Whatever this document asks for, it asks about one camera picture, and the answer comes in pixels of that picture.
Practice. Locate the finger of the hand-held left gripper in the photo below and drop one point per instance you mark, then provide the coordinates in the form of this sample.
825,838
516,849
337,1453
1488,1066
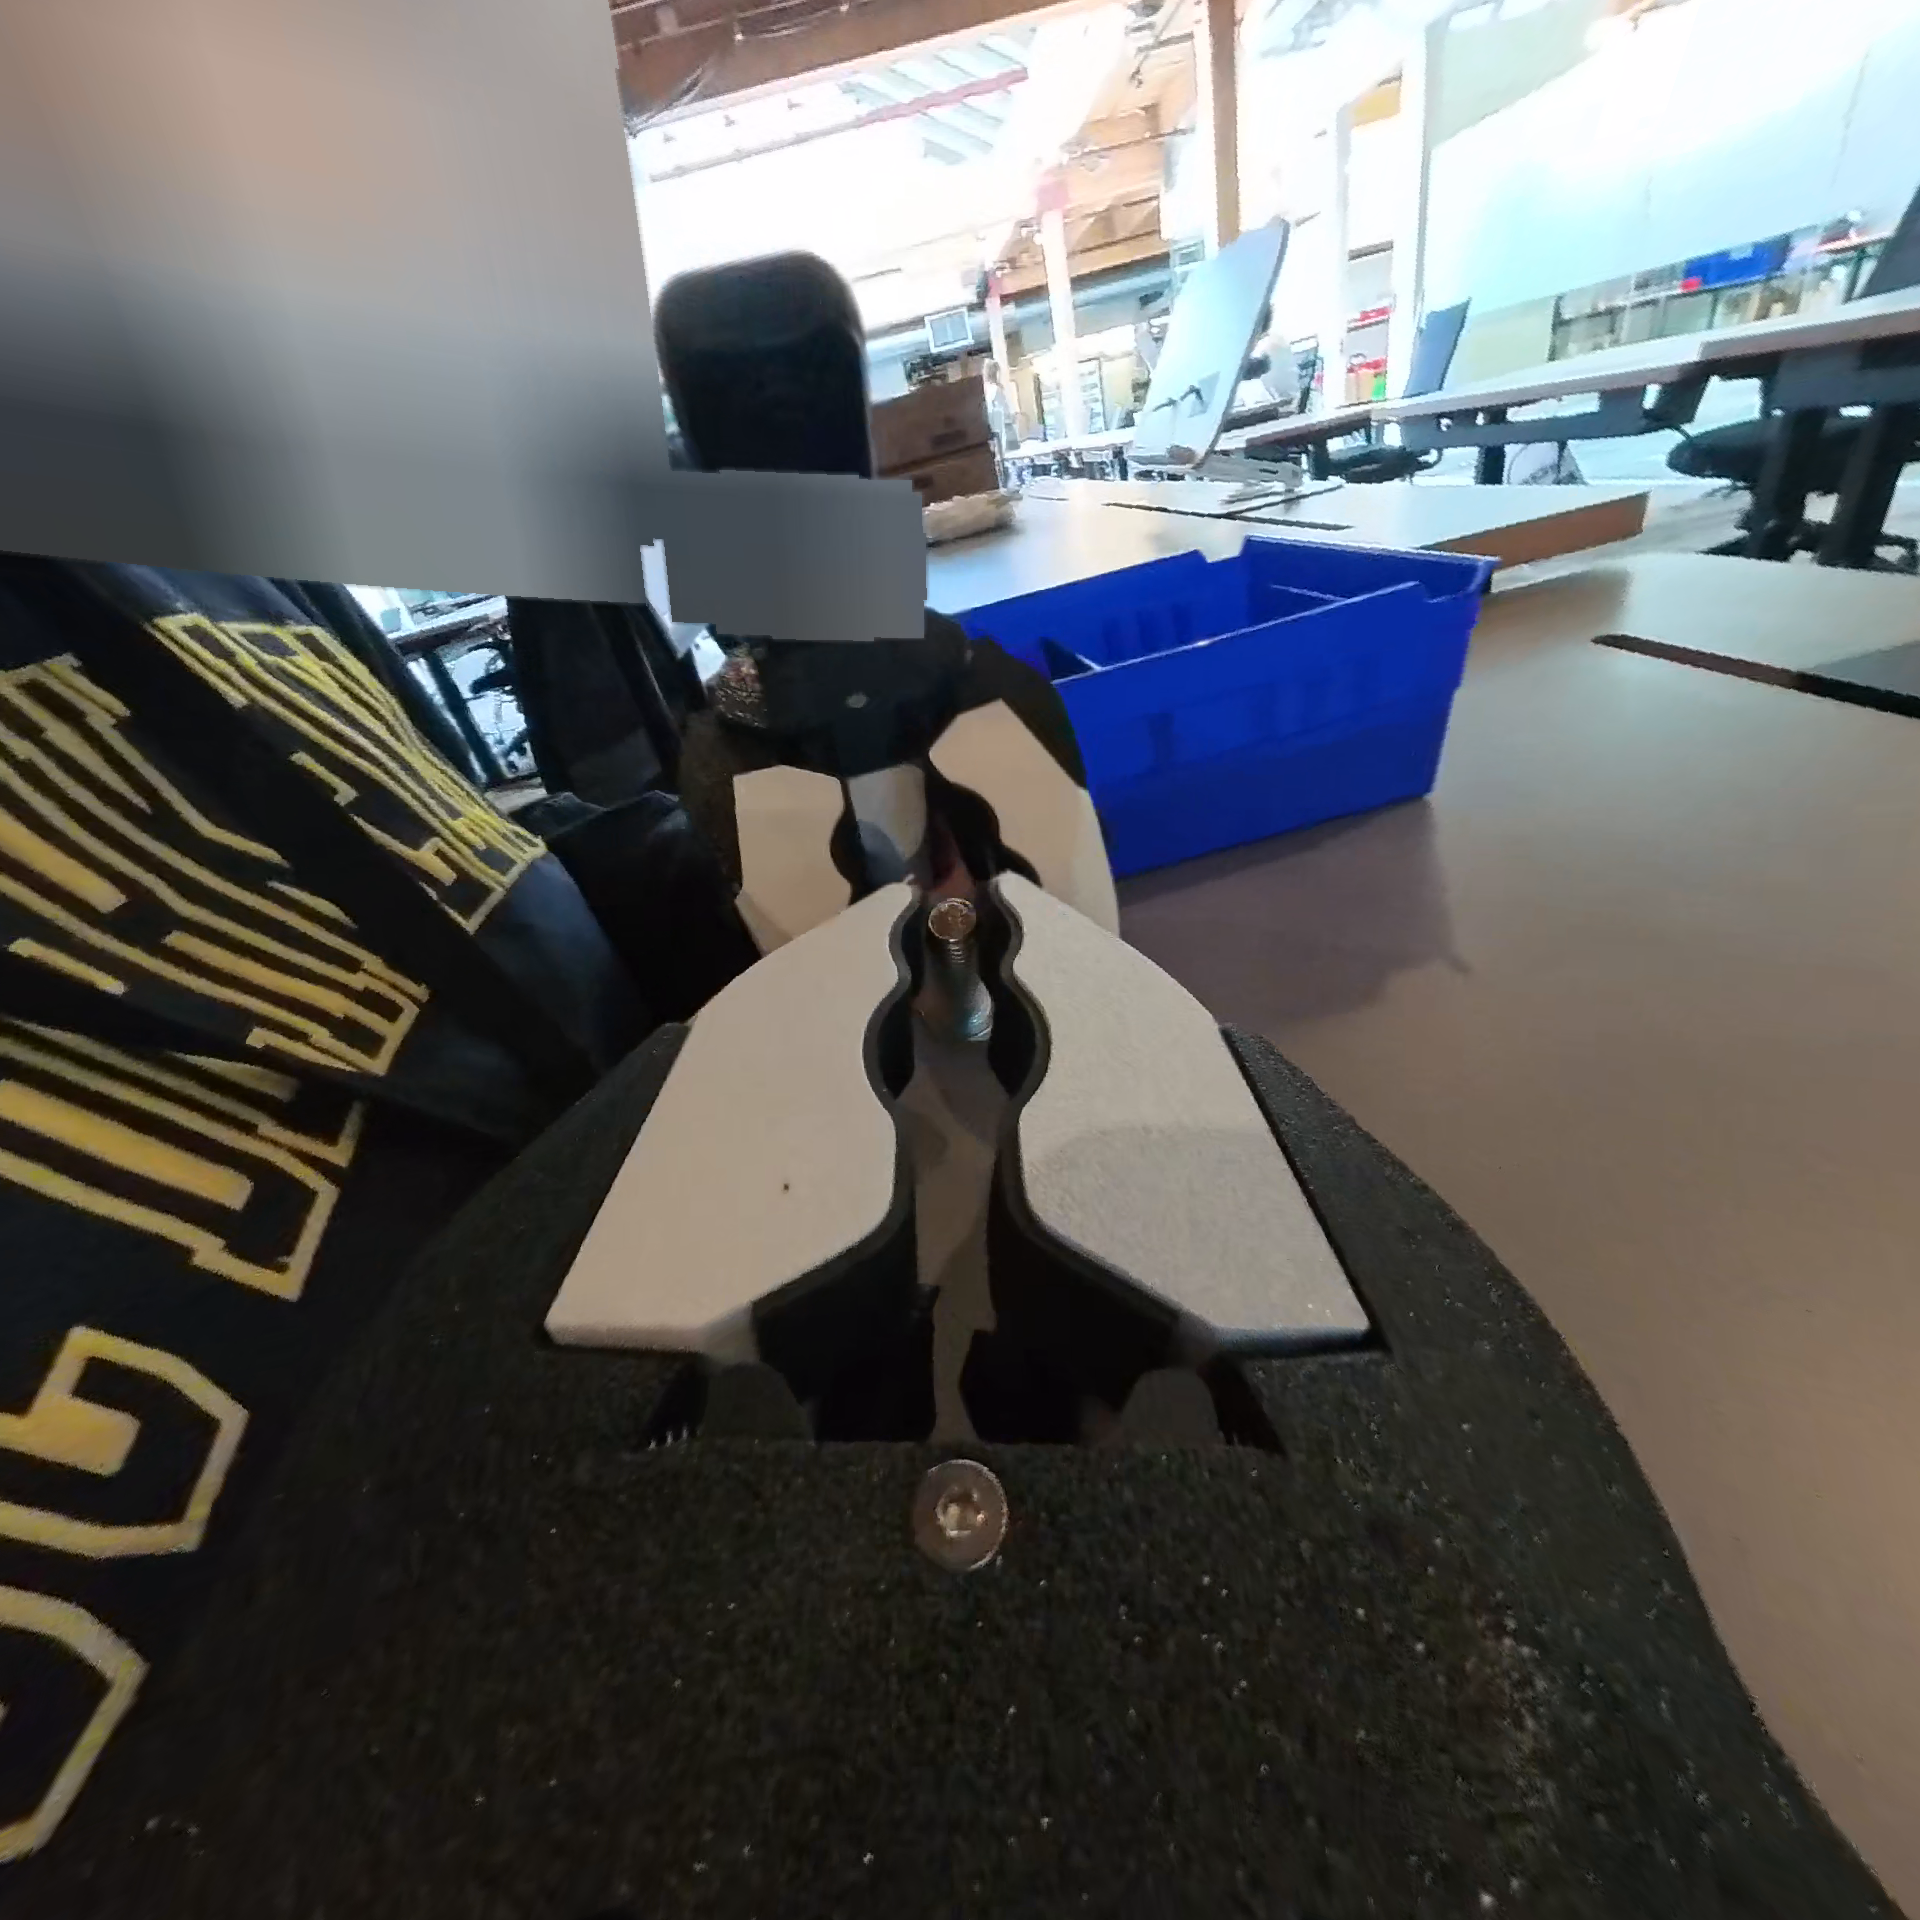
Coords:
786,855
1052,841

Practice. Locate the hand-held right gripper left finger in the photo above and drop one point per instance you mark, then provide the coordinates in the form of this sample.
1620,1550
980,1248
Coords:
720,1141

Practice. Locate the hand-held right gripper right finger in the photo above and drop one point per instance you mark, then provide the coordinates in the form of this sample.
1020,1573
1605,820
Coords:
1185,1141

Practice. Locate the silver bolt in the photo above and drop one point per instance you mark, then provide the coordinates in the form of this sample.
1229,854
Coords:
953,977

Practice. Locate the person's left forearm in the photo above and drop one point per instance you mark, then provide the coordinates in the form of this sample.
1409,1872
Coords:
645,914

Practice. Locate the large cardboard box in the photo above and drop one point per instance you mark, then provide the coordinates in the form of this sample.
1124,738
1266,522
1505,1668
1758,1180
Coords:
931,428

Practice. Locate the flat cardboard box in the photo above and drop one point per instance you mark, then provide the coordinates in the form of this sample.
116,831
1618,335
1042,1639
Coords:
945,479

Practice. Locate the crumpled clear plastic bag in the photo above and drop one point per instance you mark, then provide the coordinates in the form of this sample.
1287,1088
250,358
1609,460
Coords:
967,517

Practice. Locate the blue plastic divided bin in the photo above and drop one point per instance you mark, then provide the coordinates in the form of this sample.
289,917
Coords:
1273,721

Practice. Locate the wood-edged white desk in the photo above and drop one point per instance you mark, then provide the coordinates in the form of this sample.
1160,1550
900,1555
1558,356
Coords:
1349,517

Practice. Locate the silver monitor on stand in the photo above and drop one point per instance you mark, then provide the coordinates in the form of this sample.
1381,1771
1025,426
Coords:
1223,346

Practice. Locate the person's dark printed shirt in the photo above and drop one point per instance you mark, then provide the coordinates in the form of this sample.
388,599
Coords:
227,977

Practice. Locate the blue office chair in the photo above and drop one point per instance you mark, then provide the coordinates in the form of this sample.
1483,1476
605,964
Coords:
1434,361

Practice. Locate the white standing desk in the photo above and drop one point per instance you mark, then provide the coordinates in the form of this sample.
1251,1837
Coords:
1576,377

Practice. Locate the black mesh office chair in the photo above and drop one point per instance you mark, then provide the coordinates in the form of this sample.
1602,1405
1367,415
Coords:
1733,444

